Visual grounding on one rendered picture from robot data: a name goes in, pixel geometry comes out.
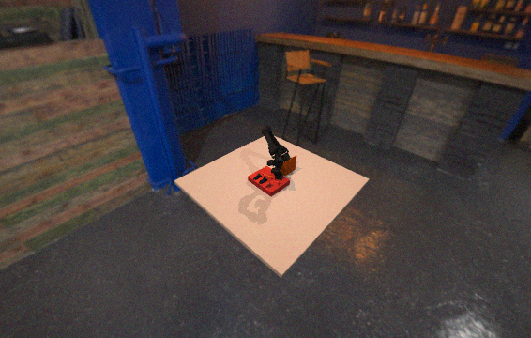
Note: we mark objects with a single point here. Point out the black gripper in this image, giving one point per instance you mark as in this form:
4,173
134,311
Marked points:
276,169

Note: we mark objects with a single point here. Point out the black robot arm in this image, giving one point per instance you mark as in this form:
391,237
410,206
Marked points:
275,147

